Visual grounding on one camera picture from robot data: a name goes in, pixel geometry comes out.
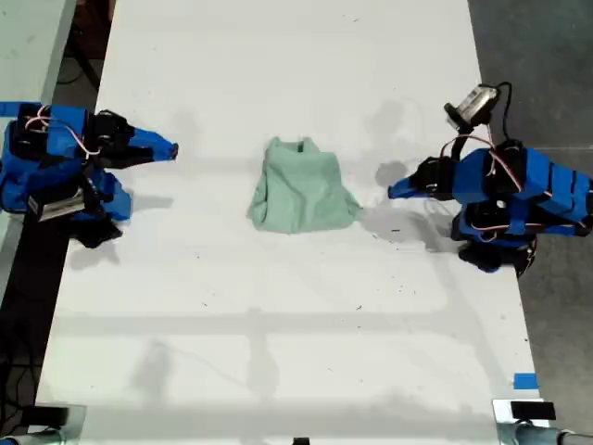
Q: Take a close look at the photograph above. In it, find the pale green T-shirt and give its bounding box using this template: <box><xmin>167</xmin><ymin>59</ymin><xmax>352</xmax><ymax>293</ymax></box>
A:
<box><xmin>245</xmin><ymin>135</ymin><xmax>365</xmax><ymax>235</ymax></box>

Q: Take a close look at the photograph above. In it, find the pale grey side table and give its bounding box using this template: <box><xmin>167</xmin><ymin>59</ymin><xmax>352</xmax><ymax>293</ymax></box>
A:
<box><xmin>0</xmin><ymin>0</ymin><xmax>78</xmax><ymax>299</ymax></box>

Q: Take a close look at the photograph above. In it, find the metal clamp plate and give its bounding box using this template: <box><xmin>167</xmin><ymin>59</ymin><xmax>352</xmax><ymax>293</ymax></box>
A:
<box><xmin>491</xmin><ymin>398</ymin><xmax>546</xmax><ymax>426</ymax></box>
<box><xmin>45</xmin><ymin>403</ymin><xmax>88</xmax><ymax>435</ymax></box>

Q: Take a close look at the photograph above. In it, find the small black box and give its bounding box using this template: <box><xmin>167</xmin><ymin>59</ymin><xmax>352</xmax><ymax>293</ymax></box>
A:
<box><xmin>23</xmin><ymin>404</ymin><xmax>69</xmax><ymax>429</ymax></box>
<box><xmin>510</xmin><ymin>401</ymin><xmax>557</xmax><ymax>422</ymax></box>

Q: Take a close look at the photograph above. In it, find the grey metal pipe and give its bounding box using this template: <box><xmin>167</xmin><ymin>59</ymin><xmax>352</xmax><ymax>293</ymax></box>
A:
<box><xmin>497</xmin><ymin>421</ymin><xmax>593</xmax><ymax>445</ymax></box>
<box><xmin>0</xmin><ymin>429</ymin><xmax>64</xmax><ymax>445</ymax></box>

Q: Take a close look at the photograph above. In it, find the arm silver camera box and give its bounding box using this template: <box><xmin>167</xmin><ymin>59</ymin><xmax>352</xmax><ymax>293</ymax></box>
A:
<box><xmin>443</xmin><ymin>83</ymin><xmax>502</xmax><ymax>129</ymax></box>
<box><xmin>26</xmin><ymin>186</ymin><xmax>96</xmax><ymax>223</ymax></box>

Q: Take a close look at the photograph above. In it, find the black camera cable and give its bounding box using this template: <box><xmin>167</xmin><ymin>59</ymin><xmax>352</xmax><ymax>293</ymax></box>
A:
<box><xmin>492</xmin><ymin>81</ymin><xmax>514</xmax><ymax>143</ymax></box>

